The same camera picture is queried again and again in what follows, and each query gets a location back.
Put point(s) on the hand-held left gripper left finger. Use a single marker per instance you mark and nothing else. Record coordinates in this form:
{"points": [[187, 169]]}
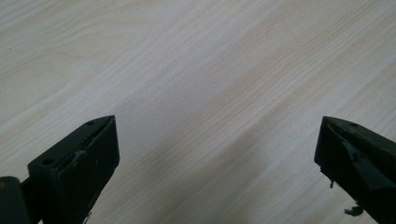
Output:
{"points": [[77, 168]]}

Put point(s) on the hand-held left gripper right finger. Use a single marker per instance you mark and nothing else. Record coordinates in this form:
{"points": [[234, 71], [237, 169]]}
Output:
{"points": [[355, 155]]}

